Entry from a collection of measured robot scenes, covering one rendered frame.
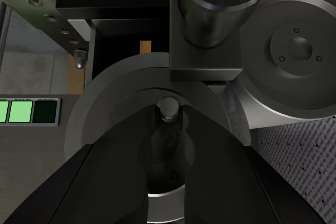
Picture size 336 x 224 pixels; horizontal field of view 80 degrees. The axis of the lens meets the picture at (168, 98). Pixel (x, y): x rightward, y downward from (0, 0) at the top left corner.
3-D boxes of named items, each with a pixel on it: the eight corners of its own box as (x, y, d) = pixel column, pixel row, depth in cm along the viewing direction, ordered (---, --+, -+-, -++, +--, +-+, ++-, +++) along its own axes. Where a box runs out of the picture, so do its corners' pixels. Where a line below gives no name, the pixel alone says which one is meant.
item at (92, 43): (105, -85, 21) (91, 86, 17) (140, 32, 44) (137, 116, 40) (101, -84, 21) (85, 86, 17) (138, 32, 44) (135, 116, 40)
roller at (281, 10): (360, -15, 18) (389, 120, 16) (251, 75, 43) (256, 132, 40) (224, -13, 18) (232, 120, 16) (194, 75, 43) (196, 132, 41)
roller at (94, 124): (228, 65, 16) (239, 224, 14) (194, 111, 42) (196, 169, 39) (86, 67, 16) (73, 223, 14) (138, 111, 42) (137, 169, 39)
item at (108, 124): (79, 158, 14) (137, 68, 15) (91, 156, 16) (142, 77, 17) (174, 221, 13) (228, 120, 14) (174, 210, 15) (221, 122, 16)
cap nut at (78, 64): (85, 49, 51) (83, 66, 50) (91, 55, 54) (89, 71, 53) (71, 49, 51) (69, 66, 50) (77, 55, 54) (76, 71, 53)
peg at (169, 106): (170, 124, 11) (152, 107, 12) (170, 127, 14) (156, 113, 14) (186, 106, 12) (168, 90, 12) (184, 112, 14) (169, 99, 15)
